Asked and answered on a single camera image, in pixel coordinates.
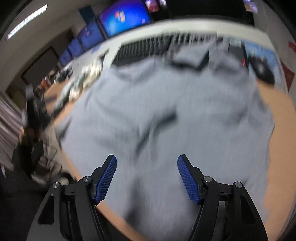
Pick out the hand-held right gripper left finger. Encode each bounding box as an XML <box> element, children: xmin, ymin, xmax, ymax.
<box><xmin>26</xmin><ymin>155</ymin><xmax>117</xmax><ymax>241</ymax></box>

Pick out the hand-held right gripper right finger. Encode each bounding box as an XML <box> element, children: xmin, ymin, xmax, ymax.
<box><xmin>177</xmin><ymin>154</ymin><xmax>269</xmax><ymax>241</ymax></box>

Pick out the grey sweatshirt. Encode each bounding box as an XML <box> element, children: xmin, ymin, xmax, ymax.
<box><xmin>54</xmin><ymin>38</ymin><xmax>275</xmax><ymax>241</ymax></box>

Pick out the striped grey curtain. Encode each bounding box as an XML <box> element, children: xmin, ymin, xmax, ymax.
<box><xmin>0</xmin><ymin>91</ymin><xmax>23</xmax><ymax>172</ymax></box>

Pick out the dark door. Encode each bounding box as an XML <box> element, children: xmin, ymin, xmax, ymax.
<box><xmin>21</xmin><ymin>45</ymin><xmax>60</xmax><ymax>85</ymax></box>

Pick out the white cloth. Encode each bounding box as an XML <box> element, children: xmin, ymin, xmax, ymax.
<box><xmin>53</xmin><ymin>60</ymin><xmax>105</xmax><ymax>109</ymax></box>

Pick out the ceiling light panel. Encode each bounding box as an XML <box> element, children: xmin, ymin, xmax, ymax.
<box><xmin>7</xmin><ymin>4</ymin><xmax>48</xmax><ymax>40</ymax></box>

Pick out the black computer keyboard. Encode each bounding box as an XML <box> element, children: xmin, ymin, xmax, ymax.
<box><xmin>111</xmin><ymin>32</ymin><xmax>232</xmax><ymax>66</ymax></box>

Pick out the monitor with blue desktop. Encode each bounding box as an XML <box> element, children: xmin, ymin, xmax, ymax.
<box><xmin>98</xmin><ymin>0</ymin><xmax>154</xmax><ymax>39</ymax></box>

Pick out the black computer mouse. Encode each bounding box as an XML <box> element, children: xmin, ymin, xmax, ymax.
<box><xmin>251</xmin><ymin>59</ymin><xmax>275</xmax><ymax>84</ymax></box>

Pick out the red triangular paper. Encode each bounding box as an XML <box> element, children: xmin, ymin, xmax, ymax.
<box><xmin>280</xmin><ymin>59</ymin><xmax>296</xmax><ymax>91</ymax></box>

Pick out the blue mouse pad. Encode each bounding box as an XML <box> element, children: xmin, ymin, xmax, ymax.
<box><xmin>243</xmin><ymin>42</ymin><xmax>285</xmax><ymax>91</ymax></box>

